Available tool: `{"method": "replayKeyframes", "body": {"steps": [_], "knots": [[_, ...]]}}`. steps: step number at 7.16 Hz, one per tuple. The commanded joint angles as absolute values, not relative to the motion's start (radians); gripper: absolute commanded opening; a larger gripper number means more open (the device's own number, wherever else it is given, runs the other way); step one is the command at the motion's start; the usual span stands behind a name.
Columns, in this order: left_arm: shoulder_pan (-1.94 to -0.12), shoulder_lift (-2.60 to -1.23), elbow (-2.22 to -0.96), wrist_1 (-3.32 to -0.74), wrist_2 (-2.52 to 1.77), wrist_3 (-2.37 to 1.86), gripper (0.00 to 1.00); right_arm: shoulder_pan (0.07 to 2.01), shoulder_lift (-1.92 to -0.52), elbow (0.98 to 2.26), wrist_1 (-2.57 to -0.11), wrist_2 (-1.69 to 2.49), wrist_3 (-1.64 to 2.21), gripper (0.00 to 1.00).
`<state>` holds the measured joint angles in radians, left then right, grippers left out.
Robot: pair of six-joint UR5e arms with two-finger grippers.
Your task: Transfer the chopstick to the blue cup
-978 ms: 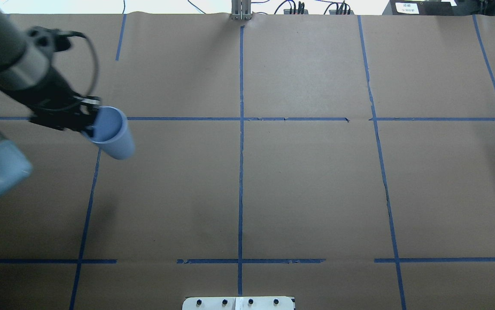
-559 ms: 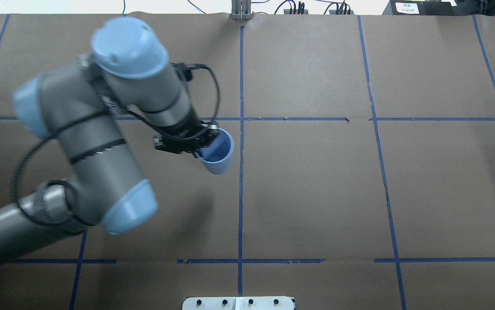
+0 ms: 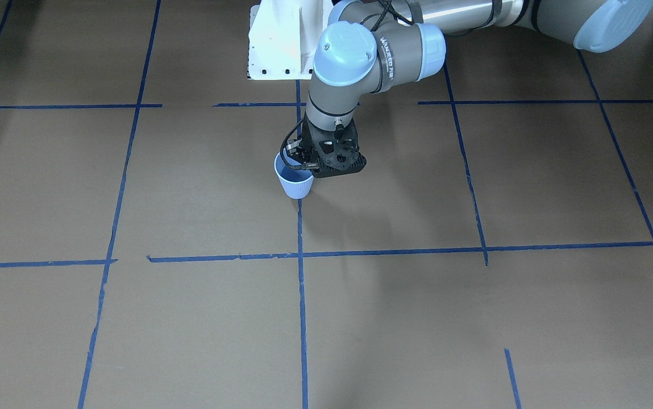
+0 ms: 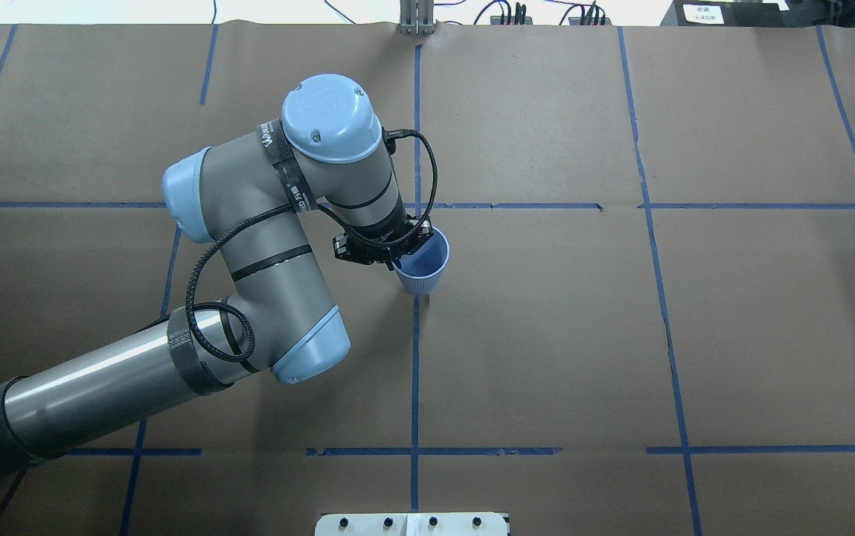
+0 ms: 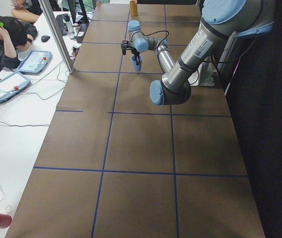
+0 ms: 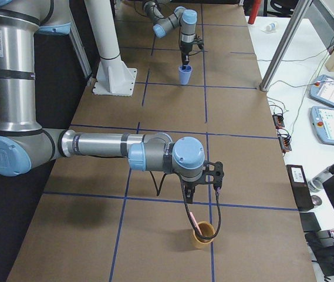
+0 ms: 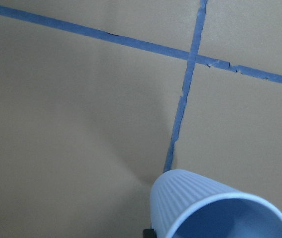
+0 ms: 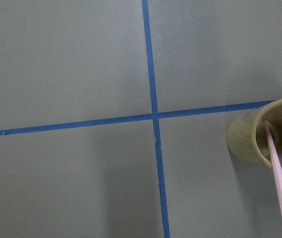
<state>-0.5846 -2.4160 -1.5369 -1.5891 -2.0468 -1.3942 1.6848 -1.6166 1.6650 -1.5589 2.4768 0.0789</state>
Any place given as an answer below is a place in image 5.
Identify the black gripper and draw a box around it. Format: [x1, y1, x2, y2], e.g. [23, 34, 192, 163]
[120, 40, 140, 65]

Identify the blue ribbed plastic cup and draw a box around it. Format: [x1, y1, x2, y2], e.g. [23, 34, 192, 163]
[131, 56, 143, 72]

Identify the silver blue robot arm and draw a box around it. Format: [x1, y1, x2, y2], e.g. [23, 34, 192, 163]
[121, 0, 276, 105]

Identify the orange brown cup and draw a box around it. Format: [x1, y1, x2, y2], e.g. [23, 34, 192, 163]
[129, 0, 138, 16]

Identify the clear plastic bottle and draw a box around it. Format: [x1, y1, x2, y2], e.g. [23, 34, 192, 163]
[63, 15, 75, 39]

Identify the black keyboard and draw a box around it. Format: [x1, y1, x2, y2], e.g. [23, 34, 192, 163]
[56, 14, 69, 36]

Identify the black computer mouse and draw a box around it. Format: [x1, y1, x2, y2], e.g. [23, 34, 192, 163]
[41, 35, 50, 43]

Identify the blue teach pendant far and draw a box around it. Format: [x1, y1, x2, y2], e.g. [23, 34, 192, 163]
[16, 50, 52, 75]

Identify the blue teach pendant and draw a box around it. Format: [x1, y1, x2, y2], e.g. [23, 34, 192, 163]
[0, 72, 31, 103]
[16, 50, 52, 75]

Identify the brown paper table cover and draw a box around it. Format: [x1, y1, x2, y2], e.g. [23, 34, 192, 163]
[6, 4, 264, 238]

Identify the blue teach pendant near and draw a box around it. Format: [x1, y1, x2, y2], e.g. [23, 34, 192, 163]
[0, 72, 31, 103]

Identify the seated person in black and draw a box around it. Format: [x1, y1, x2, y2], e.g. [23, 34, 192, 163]
[0, 16, 38, 71]

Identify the aluminium frame post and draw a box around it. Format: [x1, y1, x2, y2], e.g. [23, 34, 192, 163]
[39, 0, 74, 74]

